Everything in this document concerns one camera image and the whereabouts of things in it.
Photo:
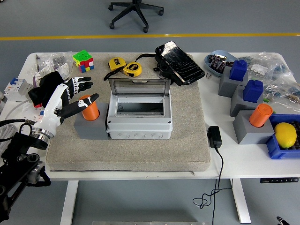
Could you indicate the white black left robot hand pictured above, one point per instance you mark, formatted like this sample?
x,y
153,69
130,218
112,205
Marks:
x,y
52,105

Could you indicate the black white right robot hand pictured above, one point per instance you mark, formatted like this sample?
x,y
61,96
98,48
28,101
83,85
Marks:
x,y
281,221

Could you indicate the clear hinged box lid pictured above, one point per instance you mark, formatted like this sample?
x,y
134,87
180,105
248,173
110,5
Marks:
x,y
138,87

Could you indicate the grey electrical junction box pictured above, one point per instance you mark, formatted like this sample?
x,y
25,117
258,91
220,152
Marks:
x,y
140,131

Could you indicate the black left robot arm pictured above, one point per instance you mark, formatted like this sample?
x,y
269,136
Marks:
x,y
23,143

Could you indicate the small red object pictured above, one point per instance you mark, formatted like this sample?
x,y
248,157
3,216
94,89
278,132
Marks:
x,y
37,106

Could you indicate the black cloth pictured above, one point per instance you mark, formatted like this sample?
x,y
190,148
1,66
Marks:
x,y
47,82

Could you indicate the white label packets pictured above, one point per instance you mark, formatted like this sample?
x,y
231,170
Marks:
x,y
63,70

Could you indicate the white circuit breaker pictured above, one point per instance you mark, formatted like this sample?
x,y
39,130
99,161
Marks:
x,y
16,87

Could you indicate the black table control panel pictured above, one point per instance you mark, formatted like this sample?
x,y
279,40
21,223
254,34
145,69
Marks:
x,y
279,180

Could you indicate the white table leg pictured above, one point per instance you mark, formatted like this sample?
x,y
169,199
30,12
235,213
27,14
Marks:
x,y
241,201
70,201

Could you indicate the grey block with round hole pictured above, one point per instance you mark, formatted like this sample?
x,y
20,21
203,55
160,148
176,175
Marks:
x,y
91,131
248,136

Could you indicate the large colourful puzzle cube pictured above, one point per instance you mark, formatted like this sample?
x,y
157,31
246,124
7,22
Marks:
x,y
82,57

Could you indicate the blue plastic bin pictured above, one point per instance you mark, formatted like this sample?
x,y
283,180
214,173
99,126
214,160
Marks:
x,y
274,150

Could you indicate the yellow tape measure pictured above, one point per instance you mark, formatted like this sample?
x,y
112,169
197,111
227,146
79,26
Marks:
x,y
116,62
132,69

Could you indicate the yellow lemon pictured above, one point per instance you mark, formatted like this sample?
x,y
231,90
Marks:
x,y
284,134

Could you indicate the grey-brown fabric mat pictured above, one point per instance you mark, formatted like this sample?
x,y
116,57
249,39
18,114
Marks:
x,y
140,154

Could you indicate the black power adapter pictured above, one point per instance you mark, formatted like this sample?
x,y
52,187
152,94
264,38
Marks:
x,y
214,137

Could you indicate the small green connector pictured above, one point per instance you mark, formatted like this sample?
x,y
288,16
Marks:
x,y
266,100

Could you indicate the grey holder block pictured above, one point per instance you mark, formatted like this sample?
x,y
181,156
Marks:
x,y
237,103
226,86

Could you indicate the black office chair base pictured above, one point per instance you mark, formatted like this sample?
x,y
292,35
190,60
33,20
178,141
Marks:
x,y
136,9

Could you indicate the blue plastic block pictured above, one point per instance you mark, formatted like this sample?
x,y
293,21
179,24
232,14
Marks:
x,y
237,70
252,91

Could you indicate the light blue bowl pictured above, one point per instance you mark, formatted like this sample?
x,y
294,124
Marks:
x,y
214,70

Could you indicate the dark small packets pile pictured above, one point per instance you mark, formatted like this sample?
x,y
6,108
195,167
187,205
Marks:
x,y
219,62

